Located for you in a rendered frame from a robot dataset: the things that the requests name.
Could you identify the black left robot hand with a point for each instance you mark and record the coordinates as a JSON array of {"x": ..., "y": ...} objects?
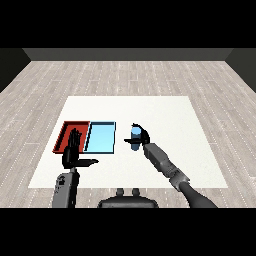
[{"x": 70, "y": 156}]

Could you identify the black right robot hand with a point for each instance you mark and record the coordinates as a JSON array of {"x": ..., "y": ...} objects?
[{"x": 144, "y": 135}]

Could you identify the small blue can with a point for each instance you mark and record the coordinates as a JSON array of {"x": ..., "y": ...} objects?
[{"x": 135, "y": 133}]

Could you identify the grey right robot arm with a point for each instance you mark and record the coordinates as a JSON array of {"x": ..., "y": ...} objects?
[{"x": 170, "y": 170}]

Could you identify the red shallow open box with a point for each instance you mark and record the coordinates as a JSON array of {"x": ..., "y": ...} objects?
[{"x": 66, "y": 136}]

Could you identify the light blue shallow open box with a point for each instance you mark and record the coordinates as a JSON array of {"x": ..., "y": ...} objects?
[{"x": 100, "y": 137}]

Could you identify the dark grey robot body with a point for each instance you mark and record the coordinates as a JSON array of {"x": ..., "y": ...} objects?
[{"x": 127, "y": 201}]

